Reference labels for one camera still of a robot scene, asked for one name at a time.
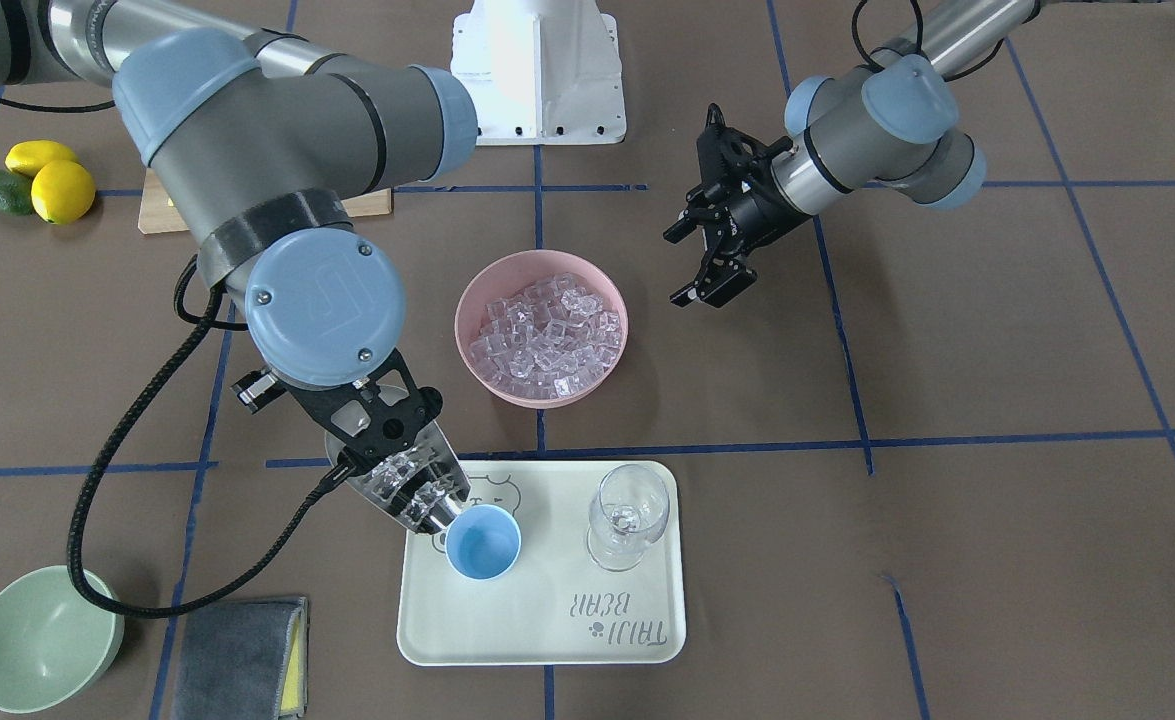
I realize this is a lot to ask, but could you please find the pink bowl of ice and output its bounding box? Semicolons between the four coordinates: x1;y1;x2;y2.
454;250;629;409

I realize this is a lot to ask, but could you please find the yellow lemon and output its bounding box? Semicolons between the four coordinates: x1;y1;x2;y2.
31;160;98;226
5;137;79;179

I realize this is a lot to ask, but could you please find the blue plastic cup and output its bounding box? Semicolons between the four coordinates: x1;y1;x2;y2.
445;503;522;583

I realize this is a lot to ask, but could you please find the wooden cutting board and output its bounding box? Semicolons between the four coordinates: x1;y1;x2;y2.
137;169;394;234

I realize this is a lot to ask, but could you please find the green lime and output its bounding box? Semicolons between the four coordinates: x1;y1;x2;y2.
0;169;35;217

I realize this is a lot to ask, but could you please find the clear wine glass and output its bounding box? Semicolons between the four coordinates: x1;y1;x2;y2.
586;462;670;571

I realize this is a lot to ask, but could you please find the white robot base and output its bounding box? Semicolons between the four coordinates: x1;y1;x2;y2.
450;1;627;147

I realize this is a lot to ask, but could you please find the grey folded cloth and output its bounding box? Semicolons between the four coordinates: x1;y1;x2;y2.
172;595;311;719

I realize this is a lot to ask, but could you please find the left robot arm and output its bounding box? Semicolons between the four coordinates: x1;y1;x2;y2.
664;1;1041;307

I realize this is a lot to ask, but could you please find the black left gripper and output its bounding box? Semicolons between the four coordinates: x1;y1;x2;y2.
663;105;812;307

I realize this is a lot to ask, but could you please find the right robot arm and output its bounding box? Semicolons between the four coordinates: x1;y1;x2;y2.
0;1;478;473

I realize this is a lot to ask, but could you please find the green bowl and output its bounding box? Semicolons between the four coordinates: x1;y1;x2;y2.
0;565;125;714

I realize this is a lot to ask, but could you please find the cream serving tray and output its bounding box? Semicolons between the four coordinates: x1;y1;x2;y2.
398;460;687;666

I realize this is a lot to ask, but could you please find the metal ice scoop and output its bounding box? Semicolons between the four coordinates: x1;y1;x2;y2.
345;420;471;536

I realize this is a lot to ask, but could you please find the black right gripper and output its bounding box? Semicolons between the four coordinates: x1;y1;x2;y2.
231;350;444;471

